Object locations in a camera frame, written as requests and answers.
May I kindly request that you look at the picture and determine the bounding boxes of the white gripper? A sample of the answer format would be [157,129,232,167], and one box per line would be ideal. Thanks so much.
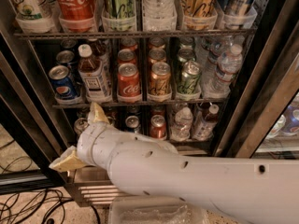
[50,102,121,173]

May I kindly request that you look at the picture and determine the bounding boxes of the blue pepsi can front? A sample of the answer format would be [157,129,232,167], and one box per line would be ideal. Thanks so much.
[49,65,79,100]

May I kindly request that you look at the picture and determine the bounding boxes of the blue pepsi can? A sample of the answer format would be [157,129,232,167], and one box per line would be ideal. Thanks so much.
[125,116,141,133]
[49,65,79,100]

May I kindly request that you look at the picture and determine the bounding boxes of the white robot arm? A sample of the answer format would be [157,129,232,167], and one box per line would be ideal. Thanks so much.
[50,103,299,224]

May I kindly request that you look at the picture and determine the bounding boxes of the bottom green can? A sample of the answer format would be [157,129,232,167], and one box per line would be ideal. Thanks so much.
[74,118,89,136]

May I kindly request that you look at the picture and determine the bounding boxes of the steel fridge base grille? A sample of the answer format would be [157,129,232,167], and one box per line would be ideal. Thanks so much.
[65,166,127,207]

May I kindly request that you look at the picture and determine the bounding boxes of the bottom blue pepsi can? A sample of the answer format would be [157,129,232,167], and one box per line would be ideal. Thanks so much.
[125,116,141,133]

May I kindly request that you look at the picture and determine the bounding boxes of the red coke can front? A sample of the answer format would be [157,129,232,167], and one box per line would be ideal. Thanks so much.
[118,63,140,97]

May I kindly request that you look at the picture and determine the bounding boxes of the red coke can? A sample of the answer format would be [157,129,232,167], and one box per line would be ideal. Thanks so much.
[117,49,136,64]
[118,63,140,97]
[149,115,166,139]

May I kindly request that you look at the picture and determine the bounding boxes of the bottom red coke can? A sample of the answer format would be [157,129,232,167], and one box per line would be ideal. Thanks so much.
[149,115,166,139]

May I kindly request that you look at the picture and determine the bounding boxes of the orange lacroix can front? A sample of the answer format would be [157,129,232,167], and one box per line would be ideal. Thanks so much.
[149,62,171,96]

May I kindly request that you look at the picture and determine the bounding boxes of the green lacroix can front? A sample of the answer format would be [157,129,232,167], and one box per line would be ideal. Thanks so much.
[177,61,201,94]

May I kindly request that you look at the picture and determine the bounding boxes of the large red coca-cola can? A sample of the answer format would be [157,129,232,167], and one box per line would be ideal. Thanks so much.
[57,0,96,33]

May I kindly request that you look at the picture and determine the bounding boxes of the tall green lacroix can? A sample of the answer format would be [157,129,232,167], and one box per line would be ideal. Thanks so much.
[104,0,135,20]

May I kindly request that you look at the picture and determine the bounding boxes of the white 7up can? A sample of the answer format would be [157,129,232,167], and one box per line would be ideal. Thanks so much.
[11,0,52,20]

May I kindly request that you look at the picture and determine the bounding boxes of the top shelf water bottle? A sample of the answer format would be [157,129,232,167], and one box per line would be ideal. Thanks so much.
[143,0,174,19]

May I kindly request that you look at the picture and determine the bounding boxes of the tall orange lacroix can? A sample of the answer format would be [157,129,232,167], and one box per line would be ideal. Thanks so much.
[177,0,218,19]

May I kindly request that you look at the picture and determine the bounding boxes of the glass fridge door right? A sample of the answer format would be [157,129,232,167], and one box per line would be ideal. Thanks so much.
[213,21,299,158]

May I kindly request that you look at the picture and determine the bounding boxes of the tea bottle white cap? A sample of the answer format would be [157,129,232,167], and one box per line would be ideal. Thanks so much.
[78,44,111,98]

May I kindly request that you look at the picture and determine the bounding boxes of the clear plastic bin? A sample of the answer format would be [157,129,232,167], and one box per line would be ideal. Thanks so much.
[108,196,209,224]

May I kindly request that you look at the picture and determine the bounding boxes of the bottom water bottle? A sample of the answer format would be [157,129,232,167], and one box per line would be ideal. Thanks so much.
[171,107,193,141]

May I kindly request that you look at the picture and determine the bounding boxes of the bottom tea bottle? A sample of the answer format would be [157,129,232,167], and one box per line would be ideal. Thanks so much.
[192,105,220,141]

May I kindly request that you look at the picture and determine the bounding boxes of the clear water bottle front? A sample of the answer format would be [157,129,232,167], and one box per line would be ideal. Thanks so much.
[205,44,243,98]

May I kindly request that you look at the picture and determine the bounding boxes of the middle wire shelf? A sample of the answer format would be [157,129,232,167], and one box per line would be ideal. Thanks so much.
[52,98,226,109]

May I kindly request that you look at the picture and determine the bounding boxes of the wire shelf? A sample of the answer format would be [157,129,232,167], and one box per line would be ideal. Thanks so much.
[14,28,256,40]
[52,98,226,109]

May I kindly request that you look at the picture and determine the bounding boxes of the black floor cables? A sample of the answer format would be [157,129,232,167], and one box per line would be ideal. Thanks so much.
[0,138,101,224]

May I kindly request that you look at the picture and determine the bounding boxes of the top wire shelf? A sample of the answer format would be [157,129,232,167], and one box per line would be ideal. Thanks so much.
[14,28,256,40]

